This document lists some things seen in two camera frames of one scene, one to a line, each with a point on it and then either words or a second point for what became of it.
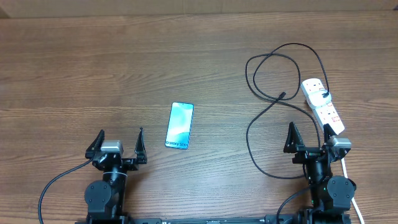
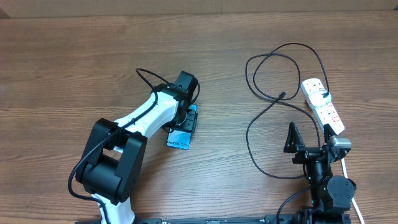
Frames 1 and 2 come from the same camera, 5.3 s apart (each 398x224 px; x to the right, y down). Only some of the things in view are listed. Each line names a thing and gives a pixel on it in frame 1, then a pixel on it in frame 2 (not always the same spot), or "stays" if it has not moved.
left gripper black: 132,163 -> 187,124
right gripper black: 293,144 stays
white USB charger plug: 316,98 stays
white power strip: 327,114 stays
